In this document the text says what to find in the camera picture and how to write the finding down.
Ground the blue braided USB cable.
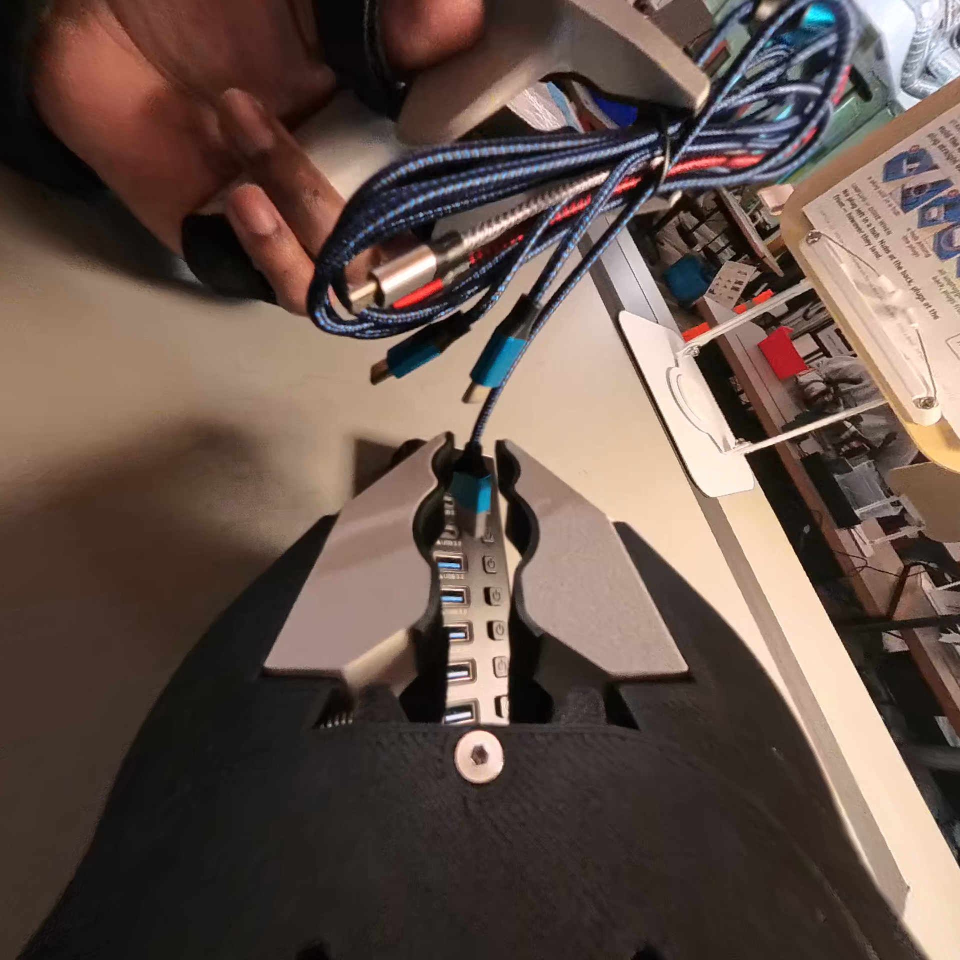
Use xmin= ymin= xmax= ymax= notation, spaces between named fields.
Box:
xmin=307 ymin=0 xmax=856 ymax=406
xmin=307 ymin=0 xmax=856 ymax=537

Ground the work table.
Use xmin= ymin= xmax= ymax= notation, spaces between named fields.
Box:
xmin=693 ymin=292 xmax=960 ymax=740

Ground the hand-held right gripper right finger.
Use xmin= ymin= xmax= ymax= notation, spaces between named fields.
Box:
xmin=495 ymin=438 xmax=691 ymax=714

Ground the white picture sign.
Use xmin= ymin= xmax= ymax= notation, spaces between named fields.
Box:
xmin=707 ymin=261 xmax=753 ymax=303

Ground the person's left forearm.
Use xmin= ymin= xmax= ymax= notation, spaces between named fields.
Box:
xmin=0 ymin=0 xmax=102 ymax=198

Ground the person's left hand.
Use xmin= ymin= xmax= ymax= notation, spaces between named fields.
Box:
xmin=30 ymin=0 xmax=489 ymax=316

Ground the black USB hub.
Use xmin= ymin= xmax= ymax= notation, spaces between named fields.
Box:
xmin=352 ymin=437 xmax=520 ymax=727

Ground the white document stand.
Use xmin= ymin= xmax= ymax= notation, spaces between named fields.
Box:
xmin=617 ymin=279 xmax=944 ymax=500

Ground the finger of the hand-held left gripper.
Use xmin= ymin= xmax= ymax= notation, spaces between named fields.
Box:
xmin=396 ymin=0 xmax=711 ymax=146

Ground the red braided USB cable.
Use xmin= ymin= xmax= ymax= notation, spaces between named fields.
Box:
xmin=341 ymin=142 xmax=766 ymax=312

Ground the red plastic bin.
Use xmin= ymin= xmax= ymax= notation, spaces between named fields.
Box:
xmin=757 ymin=326 xmax=816 ymax=381

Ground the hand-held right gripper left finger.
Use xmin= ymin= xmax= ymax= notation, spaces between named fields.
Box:
xmin=262 ymin=431 xmax=457 ymax=710

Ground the blue bucket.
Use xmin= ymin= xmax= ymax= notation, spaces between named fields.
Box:
xmin=662 ymin=253 xmax=715 ymax=305

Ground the silver air duct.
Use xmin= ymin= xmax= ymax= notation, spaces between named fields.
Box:
xmin=898 ymin=0 xmax=960 ymax=100

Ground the printed instruction sheet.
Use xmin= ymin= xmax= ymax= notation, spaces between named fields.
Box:
xmin=801 ymin=112 xmax=960 ymax=335

